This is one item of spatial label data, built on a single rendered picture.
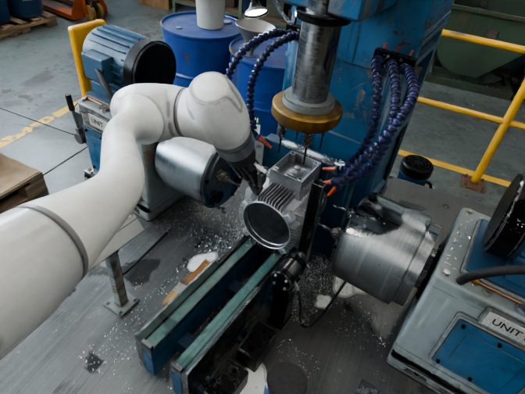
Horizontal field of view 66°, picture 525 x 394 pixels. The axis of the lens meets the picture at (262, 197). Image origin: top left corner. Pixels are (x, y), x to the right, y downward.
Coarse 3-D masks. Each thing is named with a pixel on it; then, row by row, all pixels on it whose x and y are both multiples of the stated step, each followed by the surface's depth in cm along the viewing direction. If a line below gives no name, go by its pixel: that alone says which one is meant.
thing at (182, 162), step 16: (160, 144) 121; (176, 144) 118; (192, 144) 116; (208, 144) 115; (160, 160) 121; (176, 160) 118; (192, 160) 115; (208, 160) 113; (224, 160) 119; (160, 176) 128; (176, 176) 119; (192, 176) 116; (208, 176) 116; (224, 176) 118; (192, 192) 119; (208, 192) 120; (224, 192) 128
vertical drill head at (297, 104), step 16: (320, 0) 82; (304, 32) 88; (320, 32) 85; (336, 32) 86; (304, 48) 89; (320, 48) 88; (336, 48) 90; (304, 64) 91; (320, 64) 90; (304, 80) 93; (320, 80) 92; (288, 96) 98; (304, 96) 95; (320, 96) 95; (272, 112) 100; (288, 112) 96; (304, 112) 95; (320, 112) 96; (336, 112) 98; (288, 128) 98; (304, 128) 95; (320, 128) 96; (304, 144) 100; (320, 144) 110; (304, 160) 104
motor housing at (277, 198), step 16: (272, 192) 110; (288, 192) 110; (240, 208) 115; (256, 208) 120; (272, 208) 125; (288, 208) 108; (304, 208) 111; (256, 224) 119; (272, 224) 122; (288, 224) 106; (256, 240) 117; (272, 240) 118; (288, 240) 109
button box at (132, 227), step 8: (128, 224) 99; (136, 224) 100; (120, 232) 97; (128, 232) 98; (136, 232) 100; (112, 240) 95; (120, 240) 97; (128, 240) 98; (112, 248) 95; (104, 256) 93; (96, 264) 92
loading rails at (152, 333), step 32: (224, 256) 113; (256, 256) 125; (192, 288) 104; (224, 288) 114; (256, 288) 105; (160, 320) 96; (192, 320) 104; (224, 320) 99; (160, 352) 95; (192, 352) 92; (224, 352) 101; (192, 384) 91
